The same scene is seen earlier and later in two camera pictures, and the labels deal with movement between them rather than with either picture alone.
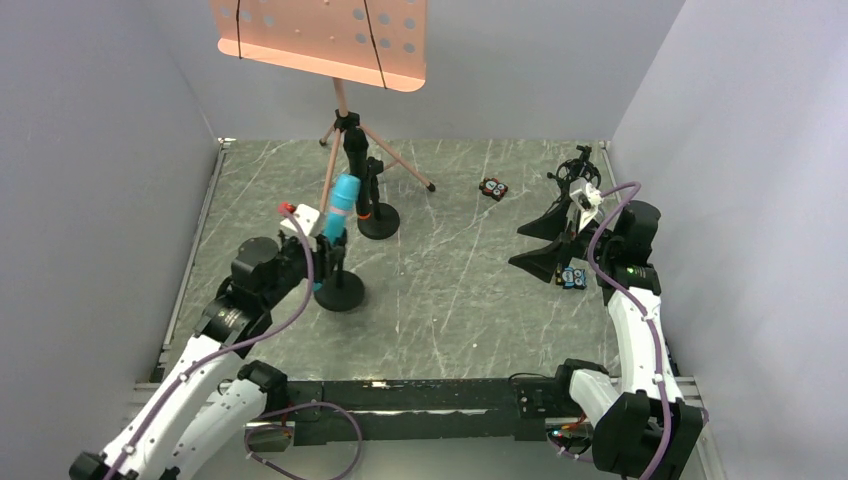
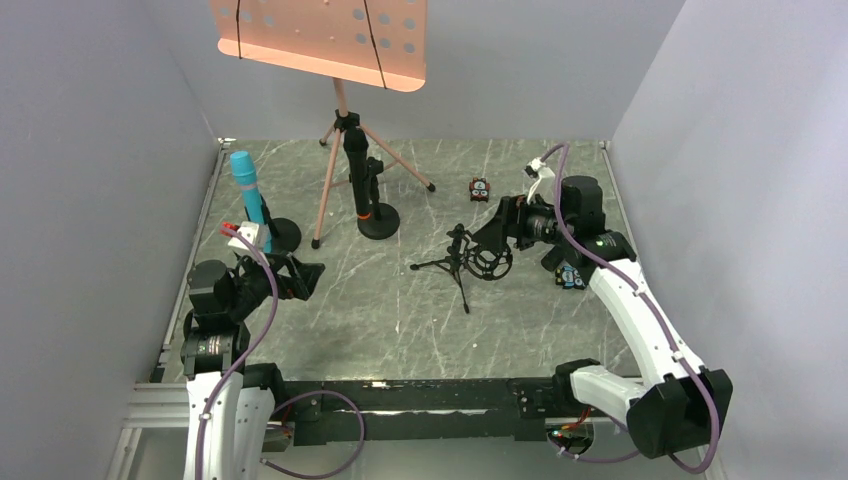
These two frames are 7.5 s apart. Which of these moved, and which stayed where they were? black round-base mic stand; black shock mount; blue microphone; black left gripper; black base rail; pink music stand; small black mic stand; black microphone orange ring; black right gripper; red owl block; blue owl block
Moved: black right gripper; black shock mount; black left gripper; red owl block; blue microphone; small black mic stand
Stayed: blue owl block; pink music stand; black round-base mic stand; black base rail; black microphone orange ring
